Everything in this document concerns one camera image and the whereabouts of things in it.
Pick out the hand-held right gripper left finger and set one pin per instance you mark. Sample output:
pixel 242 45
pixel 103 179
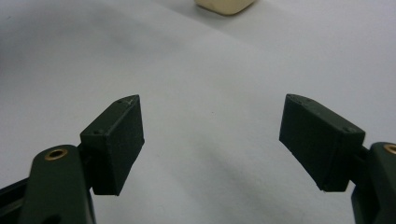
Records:
pixel 115 146

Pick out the white sheet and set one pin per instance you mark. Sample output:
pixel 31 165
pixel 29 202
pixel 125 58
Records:
pixel 202 77

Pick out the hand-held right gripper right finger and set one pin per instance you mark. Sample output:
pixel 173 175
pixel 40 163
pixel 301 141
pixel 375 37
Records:
pixel 320 143

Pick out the cream square cup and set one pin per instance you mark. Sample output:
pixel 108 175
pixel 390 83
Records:
pixel 225 6

